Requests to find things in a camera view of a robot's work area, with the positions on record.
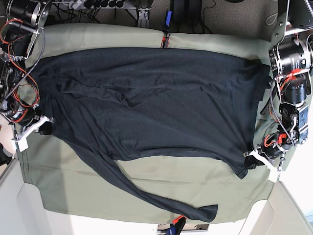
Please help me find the top middle orange clamp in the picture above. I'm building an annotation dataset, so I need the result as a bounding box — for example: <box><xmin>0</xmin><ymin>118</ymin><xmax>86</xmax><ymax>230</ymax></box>
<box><xmin>161</xmin><ymin>10</ymin><xmax>172</xmax><ymax>48</ymax></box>

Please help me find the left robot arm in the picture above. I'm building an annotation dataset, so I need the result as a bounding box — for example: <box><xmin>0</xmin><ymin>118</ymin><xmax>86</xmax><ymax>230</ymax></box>
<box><xmin>244</xmin><ymin>0</ymin><xmax>313</xmax><ymax>183</ymax></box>

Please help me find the white power strip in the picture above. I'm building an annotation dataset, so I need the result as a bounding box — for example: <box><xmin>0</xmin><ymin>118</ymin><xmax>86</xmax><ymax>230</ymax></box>
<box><xmin>61</xmin><ymin>0</ymin><xmax>84</xmax><ymax>10</ymax></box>

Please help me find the grey metal table bracket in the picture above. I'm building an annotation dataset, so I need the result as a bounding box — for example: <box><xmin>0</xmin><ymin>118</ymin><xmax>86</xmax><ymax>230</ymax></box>
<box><xmin>137</xmin><ymin>8</ymin><xmax>150</xmax><ymax>28</ymax></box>

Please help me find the bottom orange clamp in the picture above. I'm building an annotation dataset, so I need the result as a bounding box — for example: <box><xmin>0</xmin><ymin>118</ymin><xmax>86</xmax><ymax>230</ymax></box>
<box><xmin>165</xmin><ymin>215</ymin><xmax>187</xmax><ymax>235</ymax></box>

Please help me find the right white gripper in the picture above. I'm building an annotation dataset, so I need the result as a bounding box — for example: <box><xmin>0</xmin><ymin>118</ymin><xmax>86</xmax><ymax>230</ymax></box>
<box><xmin>11</xmin><ymin>115</ymin><xmax>55</xmax><ymax>151</ymax></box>

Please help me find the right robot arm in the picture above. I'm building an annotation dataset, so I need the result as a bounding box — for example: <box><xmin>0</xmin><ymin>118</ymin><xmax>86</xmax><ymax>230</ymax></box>
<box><xmin>0</xmin><ymin>0</ymin><xmax>52</xmax><ymax>152</ymax></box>

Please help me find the dark navy long-sleeve shirt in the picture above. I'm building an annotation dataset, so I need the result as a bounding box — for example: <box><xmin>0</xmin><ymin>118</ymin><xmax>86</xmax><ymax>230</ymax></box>
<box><xmin>32</xmin><ymin>47</ymin><xmax>270</xmax><ymax>222</ymax></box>

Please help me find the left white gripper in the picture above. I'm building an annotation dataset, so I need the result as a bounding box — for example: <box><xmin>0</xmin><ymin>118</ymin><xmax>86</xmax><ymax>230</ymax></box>
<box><xmin>243</xmin><ymin>149</ymin><xmax>285</xmax><ymax>183</ymax></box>

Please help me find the green table cloth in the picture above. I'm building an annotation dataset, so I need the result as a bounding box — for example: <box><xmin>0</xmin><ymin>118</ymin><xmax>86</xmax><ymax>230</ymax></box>
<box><xmin>19</xmin><ymin>23</ymin><xmax>273</xmax><ymax>224</ymax></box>

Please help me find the orange clamp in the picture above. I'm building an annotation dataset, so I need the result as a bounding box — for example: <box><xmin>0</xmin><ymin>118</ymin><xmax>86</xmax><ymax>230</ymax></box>
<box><xmin>165</xmin><ymin>215</ymin><xmax>187</xmax><ymax>235</ymax></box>
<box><xmin>161</xmin><ymin>10</ymin><xmax>172</xmax><ymax>48</ymax></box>

